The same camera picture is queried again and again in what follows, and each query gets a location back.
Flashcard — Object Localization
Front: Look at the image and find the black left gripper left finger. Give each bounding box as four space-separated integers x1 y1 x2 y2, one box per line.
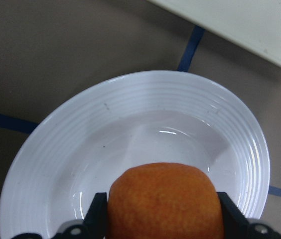
84 192 108 234

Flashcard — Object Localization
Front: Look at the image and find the orange fruit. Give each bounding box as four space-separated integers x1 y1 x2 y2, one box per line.
106 163 225 239

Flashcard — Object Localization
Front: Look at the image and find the white round plate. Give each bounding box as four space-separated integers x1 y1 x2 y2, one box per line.
0 71 270 239

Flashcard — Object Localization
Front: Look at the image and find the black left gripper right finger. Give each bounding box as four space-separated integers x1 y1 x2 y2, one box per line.
217 192 249 234

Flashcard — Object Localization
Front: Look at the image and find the cream bear tray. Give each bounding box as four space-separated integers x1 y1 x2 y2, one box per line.
152 0 281 67

